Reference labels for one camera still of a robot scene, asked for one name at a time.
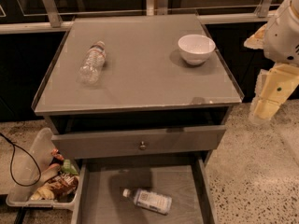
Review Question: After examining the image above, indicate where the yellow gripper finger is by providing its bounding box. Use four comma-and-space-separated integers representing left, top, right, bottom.
244, 24, 266, 49
249, 63, 299, 125

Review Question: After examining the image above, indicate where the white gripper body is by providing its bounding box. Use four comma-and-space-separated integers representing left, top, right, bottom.
263, 0, 299, 64

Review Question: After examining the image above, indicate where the blue plastic bottle white cap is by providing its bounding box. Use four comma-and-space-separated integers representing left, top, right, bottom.
122, 189, 172, 215

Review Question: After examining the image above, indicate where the grey drawer cabinet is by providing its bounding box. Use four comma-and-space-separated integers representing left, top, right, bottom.
31, 14, 245, 224

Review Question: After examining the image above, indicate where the open middle grey drawer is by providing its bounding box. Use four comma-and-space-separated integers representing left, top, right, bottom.
71, 157, 219, 224

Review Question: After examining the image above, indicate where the clear crushed water bottle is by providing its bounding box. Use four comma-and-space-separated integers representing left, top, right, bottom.
78, 41, 107, 85

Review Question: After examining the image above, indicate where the upper grey drawer with knob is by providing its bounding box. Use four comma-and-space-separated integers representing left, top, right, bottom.
52, 125, 226, 160

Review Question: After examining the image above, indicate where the white ceramic bowl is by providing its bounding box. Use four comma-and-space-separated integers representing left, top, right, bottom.
178, 35, 216, 65

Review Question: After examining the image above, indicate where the green snack packet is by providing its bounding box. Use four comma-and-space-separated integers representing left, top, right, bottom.
61, 160, 78, 175

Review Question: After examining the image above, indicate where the red snack packet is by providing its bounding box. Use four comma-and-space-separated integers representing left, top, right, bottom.
51, 148, 64, 161

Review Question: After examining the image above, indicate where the brown snack bag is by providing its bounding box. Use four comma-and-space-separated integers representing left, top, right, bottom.
30, 173, 78, 201

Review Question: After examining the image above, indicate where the clear plastic bin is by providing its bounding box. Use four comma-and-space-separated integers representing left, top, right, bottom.
7, 128, 77, 210

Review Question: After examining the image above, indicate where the metal railing frame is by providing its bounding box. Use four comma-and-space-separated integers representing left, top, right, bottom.
0, 0, 283, 35

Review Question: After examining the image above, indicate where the black cable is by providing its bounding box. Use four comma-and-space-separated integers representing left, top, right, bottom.
0, 132, 42, 188

